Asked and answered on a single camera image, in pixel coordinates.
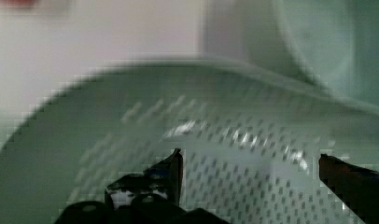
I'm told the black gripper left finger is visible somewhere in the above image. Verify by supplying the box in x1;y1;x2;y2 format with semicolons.
54;148;230;224

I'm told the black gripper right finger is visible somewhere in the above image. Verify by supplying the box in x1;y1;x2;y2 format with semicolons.
318;154;379;224

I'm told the lavender round plate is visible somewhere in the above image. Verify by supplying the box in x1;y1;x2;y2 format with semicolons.
203;0;379;106

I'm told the green plastic strainer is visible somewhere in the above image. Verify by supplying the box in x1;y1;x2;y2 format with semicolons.
0;60;379;224

